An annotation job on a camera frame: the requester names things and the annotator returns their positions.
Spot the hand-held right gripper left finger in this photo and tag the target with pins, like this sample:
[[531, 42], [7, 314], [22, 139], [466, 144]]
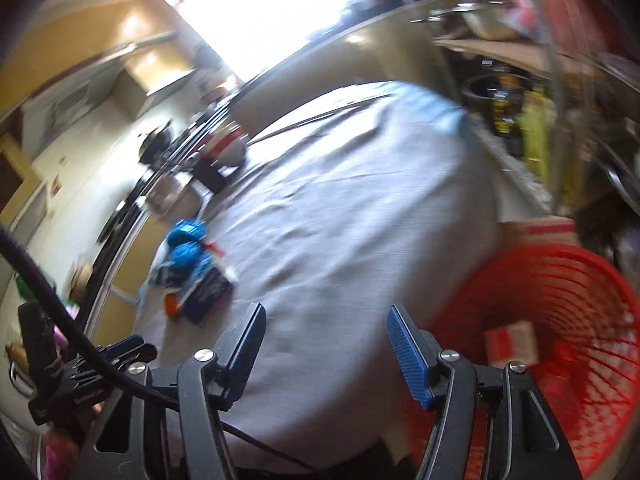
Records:
[[250, 345]]

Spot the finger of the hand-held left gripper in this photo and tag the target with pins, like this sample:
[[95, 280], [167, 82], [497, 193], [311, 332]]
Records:
[[125, 346]]

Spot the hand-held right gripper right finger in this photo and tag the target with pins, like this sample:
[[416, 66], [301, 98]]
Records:
[[407, 355]]

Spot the orange wrapper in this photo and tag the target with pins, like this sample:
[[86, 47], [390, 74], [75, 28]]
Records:
[[171, 305]]

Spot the dark blue packet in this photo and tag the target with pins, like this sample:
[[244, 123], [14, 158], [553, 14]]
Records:
[[210, 292]]

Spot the red dotted wrapper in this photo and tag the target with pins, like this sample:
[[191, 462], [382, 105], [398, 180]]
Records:
[[214, 249]]

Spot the small cardboard box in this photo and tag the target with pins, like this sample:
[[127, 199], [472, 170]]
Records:
[[510, 342]]

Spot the blue wrapper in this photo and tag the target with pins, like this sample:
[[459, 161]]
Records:
[[187, 260], [187, 232]]

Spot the red plastic basket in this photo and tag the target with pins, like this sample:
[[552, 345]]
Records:
[[575, 310]]

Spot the wooden bed side panel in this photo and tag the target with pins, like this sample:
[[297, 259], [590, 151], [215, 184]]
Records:
[[117, 310]]

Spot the tan round object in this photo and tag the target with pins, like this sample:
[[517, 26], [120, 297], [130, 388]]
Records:
[[80, 282]]

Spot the grey bed sheet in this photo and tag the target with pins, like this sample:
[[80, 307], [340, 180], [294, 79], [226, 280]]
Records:
[[350, 210]]

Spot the black pouch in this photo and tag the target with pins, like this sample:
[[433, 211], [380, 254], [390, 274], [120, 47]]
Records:
[[215, 174]]

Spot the brown cardboard box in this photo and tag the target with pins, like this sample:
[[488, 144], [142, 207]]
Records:
[[542, 230]]

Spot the red and white round container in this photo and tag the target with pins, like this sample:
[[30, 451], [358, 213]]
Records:
[[227, 146]]

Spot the black metal stand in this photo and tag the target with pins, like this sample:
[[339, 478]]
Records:
[[155, 142]]

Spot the yellow bottle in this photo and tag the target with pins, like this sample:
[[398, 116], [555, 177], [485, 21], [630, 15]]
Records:
[[534, 130]]

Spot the window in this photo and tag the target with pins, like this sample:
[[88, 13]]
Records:
[[260, 10]]

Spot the black bed frame rail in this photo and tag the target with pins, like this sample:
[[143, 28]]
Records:
[[125, 220]]

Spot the wooden door frame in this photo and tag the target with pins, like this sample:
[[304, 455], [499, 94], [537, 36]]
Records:
[[20, 160]]

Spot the tan wall box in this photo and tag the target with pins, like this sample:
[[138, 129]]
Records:
[[145, 95]]

